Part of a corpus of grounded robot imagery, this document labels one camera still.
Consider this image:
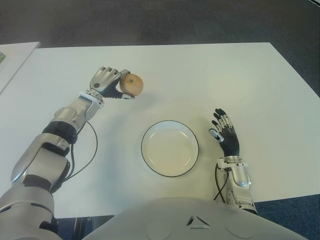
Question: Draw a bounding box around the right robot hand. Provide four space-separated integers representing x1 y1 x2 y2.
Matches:
208 108 241 158

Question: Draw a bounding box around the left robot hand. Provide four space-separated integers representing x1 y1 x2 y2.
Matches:
89 66 136 100

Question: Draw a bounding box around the apple with blue sticker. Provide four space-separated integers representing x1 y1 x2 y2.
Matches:
119 73 144 97

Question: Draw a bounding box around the white plate with black rim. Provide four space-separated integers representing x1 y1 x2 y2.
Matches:
140 120 200 178

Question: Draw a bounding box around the grey robot torso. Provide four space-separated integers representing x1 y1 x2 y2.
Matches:
82 196 305 240

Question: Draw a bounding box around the white side table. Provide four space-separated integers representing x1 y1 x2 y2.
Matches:
0 41 41 96

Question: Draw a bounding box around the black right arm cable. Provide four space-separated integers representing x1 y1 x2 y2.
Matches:
213 163 230 202

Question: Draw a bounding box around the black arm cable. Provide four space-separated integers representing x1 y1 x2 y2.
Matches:
213 163 230 202
66 121 99 181

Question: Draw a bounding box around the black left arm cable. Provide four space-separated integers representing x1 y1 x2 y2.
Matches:
66 121 99 181

